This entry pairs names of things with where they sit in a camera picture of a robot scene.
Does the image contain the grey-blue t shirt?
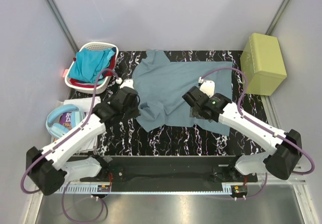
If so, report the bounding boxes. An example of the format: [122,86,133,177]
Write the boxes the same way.
[132,50,232,135]

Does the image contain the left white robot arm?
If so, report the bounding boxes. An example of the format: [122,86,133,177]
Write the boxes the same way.
[21,87,139,196]

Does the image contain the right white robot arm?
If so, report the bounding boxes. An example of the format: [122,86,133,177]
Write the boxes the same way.
[183,86,302,182]

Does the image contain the white paper stack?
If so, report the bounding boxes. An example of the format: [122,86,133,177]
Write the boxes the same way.
[62,98,98,154]

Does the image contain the teal t shirt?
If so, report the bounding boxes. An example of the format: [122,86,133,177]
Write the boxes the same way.
[68,48,115,83]

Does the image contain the purple orange book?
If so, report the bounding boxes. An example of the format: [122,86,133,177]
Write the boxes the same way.
[50,111,79,140]

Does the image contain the pink cube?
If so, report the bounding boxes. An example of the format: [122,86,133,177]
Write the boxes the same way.
[62,69,68,78]

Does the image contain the light blue headphones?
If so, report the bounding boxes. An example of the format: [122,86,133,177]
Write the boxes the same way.
[46,104,85,139]

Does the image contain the green box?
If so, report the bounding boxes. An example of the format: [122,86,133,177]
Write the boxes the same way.
[240,33,287,96]

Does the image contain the left controller board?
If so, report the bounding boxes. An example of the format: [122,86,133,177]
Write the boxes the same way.
[97,184,111,192]

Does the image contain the controller board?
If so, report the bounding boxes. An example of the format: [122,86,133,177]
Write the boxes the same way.
[97,184,111,192]
[234,185,248,193]

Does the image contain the right controller board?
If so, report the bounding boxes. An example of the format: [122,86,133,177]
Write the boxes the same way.
[234,185,248,193]

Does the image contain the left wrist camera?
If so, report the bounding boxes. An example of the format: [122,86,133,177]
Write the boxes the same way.
[115,78,134,89]

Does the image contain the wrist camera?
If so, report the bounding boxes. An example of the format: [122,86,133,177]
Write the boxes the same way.
[198,77,215,98]
[115,78,134,89]

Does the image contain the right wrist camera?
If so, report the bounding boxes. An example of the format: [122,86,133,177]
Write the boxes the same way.
[198,77,215,98]

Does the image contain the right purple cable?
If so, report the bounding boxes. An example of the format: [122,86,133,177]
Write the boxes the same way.
[198,66,315,200]

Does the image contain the purple cable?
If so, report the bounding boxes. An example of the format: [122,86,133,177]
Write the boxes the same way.
[198,66,315,200]
[20,68,123,221]

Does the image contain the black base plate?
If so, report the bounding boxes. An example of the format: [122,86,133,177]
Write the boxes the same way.
[79,156,258,193]

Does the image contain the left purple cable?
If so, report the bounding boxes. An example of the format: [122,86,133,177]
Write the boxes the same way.
[20,68,123,221]

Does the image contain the slotted cable duct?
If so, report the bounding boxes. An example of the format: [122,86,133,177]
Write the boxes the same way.
[45,184,99,196]

